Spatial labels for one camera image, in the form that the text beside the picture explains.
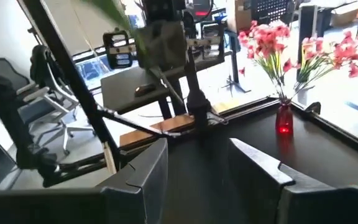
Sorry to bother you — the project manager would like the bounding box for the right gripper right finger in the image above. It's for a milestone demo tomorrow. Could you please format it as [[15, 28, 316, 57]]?
[[227, 138, 358, 224]]

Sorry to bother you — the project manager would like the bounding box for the white grey office chair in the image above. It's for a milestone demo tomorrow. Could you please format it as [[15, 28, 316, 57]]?
[[17, 45, 94, 156]]

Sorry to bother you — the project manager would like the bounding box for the red glass vase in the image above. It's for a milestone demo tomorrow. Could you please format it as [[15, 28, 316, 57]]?
[[274, 101, 295, 136]]

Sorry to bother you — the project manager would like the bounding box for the grey desk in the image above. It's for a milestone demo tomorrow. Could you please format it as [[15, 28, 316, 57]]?
[[100, 55, 229, 114]]

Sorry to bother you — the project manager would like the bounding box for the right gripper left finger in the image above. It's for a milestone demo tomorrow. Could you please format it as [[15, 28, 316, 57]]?
[[0, 138, 169, 224]]

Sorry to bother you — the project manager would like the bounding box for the black tripod stand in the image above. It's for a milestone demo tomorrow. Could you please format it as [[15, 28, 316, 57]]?
[[221, 30, 251, 97]]

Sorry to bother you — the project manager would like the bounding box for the black clamp hook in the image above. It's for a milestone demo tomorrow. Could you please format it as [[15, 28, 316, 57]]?
[[303, 101, 322, 115]]

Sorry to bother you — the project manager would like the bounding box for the black slotted bracket bar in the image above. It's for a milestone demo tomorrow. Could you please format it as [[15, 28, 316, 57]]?
[[102, 20, 228, 71]]

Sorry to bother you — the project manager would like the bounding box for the red artificial tulip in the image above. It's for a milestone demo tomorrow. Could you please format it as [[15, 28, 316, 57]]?
[[81, 0, 150, 68]]

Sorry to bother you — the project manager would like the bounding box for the brown cardboard box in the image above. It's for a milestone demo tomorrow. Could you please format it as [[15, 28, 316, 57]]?
[[225, 0, 254, 32]]

